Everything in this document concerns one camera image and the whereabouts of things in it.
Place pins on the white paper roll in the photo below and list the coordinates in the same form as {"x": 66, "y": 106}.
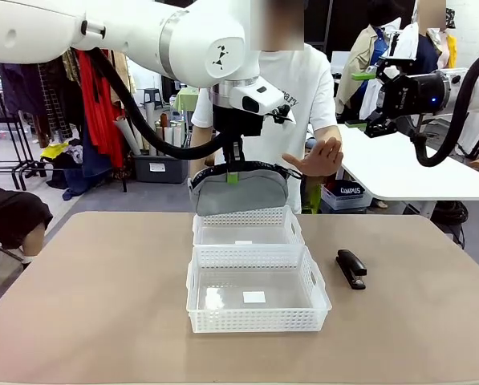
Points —
{"x": 127, "y": 134}

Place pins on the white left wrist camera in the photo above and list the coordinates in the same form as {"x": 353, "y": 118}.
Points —
{"x": 259, "y": 96}

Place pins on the bright green plastic item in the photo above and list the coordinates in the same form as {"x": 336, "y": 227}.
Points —
{"x": 313, "y": 196}

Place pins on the dark grey storage bin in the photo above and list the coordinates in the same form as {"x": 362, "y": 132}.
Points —
{"x": 159, "y": 172}

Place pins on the person's left forearm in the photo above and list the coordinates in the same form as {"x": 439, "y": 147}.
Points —
{"x": 325, "y": 131}

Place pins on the person's right forearm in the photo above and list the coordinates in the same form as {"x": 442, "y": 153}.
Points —
{"x": 200, "y": 144}

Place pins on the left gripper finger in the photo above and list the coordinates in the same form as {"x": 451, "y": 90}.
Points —
{"x": 241, "y": 156}
{"x": 232, "y": 179}

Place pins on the person in white T-shirt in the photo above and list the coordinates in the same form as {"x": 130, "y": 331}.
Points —
{"x": 303, "y": 80}

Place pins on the grey stool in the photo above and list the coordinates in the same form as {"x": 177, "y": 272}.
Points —
{"x": 151, "y": 98}

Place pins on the navy CAMPUS pouch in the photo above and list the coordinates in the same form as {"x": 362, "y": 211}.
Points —
{"x": 349, "y": 190}

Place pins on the beige cardboard tube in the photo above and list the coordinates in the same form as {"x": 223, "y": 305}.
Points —
{"x": 147, "y": 128}

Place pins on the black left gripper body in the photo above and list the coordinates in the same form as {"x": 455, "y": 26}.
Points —
{"x": 239, "y": 124}

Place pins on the white table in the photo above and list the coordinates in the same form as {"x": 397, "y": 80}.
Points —
{"x": 403, "y": 176}

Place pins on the white perforated plastic basket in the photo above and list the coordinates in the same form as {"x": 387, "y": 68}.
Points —
{"x": 255, "y": 321}
{"x": 247, "y": 218}

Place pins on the person in beige coat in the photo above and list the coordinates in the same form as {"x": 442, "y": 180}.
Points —
{"x": 361, "y": 64}

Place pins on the black clothes rack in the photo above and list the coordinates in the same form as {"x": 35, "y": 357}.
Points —
{"x": 22, "y": 164}

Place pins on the dark hanging garments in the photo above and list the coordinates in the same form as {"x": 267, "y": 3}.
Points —
{"x": 20, "y": 88}

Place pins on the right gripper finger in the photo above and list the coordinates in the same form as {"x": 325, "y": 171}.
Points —
{"x": 363, "y": 74}
{"x": 379, "y": 127}

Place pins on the dark blue clothes pile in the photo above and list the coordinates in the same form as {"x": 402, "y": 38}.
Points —
{"x": 74, "y": 172}

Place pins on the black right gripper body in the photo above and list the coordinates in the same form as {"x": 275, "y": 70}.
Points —
{"x": 407, "y": 94}

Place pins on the light green cloth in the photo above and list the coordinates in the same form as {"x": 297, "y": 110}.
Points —
{"x": 185, "y": 99}

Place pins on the grey zippered pencil case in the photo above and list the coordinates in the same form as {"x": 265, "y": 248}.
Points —
{"x": 239, "y": 196}

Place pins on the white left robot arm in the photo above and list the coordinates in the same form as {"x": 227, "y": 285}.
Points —
{"x": 207, "y": 44}

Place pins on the person's left hand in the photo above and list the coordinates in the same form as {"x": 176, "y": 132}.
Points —
{"x": 321, "y": 160}

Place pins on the black stapler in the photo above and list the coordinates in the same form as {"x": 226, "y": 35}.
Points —
{"x": 351, "y": 264}

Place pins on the red hanging garment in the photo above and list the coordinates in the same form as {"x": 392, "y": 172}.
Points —
{"x": 98, "y": 112}

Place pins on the seated person in black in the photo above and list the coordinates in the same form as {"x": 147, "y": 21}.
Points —
{"x": 6, "y": 216}

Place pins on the person in navy shirt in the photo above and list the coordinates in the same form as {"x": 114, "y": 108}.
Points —
{"x": 427, "y": 52}

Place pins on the yellow cloth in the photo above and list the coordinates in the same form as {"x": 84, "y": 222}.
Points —
{"x": 54, "y": 151}

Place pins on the white storage basket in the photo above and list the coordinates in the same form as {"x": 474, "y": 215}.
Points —
{"x": 347, "y": 204}

